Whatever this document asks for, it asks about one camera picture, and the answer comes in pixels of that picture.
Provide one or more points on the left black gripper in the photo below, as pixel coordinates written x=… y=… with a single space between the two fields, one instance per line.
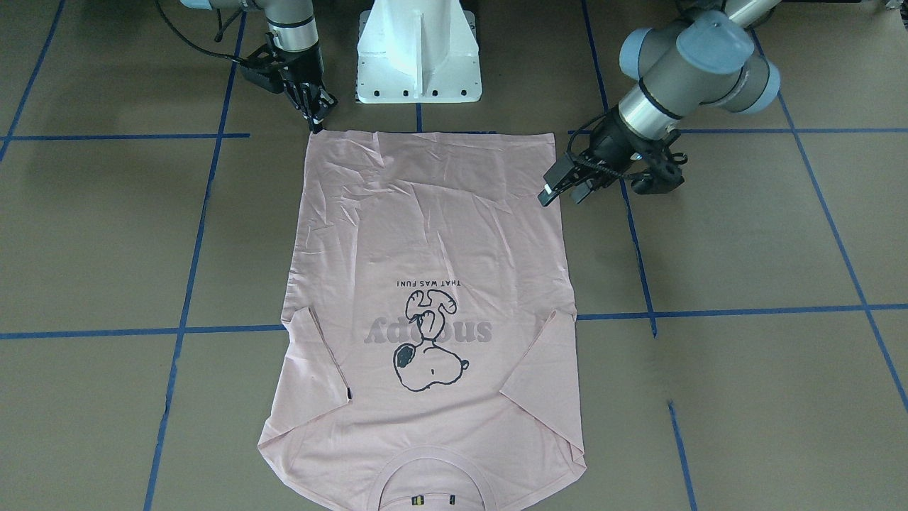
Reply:
x=611 y=147

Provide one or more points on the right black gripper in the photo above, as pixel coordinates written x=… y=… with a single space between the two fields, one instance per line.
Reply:
x=306 y=72

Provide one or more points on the pink Snoopy t-shirt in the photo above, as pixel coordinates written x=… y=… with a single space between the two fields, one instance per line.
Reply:
x=432 y=359

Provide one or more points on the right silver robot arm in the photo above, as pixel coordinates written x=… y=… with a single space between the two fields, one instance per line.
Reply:
x=291 y=26

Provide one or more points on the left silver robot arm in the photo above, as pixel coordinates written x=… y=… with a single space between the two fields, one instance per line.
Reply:
x=705 y=57

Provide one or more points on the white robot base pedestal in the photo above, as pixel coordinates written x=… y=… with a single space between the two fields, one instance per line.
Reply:
x=418 y=52

